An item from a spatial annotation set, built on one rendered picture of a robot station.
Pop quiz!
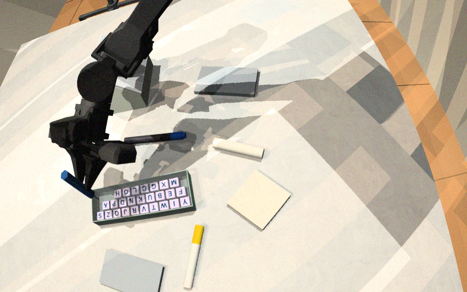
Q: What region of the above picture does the keyboard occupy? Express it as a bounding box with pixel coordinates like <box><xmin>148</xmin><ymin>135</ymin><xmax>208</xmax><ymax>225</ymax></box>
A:
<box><xmin>91</xmin><ymin>170</ymin><xmax>196</xmax><ymax>226</ymax></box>

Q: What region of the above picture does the cream cylinder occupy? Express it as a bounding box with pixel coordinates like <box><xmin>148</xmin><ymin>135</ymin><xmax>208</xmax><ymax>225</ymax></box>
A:
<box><xmin>212</xmin><ymin>137</ymin><xmax>264</xmax><ymax>159</ymax></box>

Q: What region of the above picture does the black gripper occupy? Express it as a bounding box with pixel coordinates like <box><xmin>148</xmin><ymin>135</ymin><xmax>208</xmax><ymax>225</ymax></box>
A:
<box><xmin>64</xmin><ymin>98</ymin><xmax>137</xmax><ymax>191</ymax></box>

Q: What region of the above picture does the white and yellow cylinder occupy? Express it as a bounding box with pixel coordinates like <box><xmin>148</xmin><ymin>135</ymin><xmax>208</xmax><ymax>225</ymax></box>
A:
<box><xmin>183</xmin><ymin>225</ymin><xmax>204</xmax><ymax>288</ymax></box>

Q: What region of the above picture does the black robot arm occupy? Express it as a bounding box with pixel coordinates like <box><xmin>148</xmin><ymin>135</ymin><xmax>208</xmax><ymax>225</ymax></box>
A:
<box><xmin>49</xmin><ymin>0</ymin><xmax>173</xmax><ymax>148</ymax></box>

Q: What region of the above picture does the black marker with blue cap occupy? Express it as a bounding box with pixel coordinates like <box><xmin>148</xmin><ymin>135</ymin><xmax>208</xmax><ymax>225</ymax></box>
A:
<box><xmin>124</xmin><ymin>132</ymin><xmax>186</xmax><ymax>144</ymax></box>

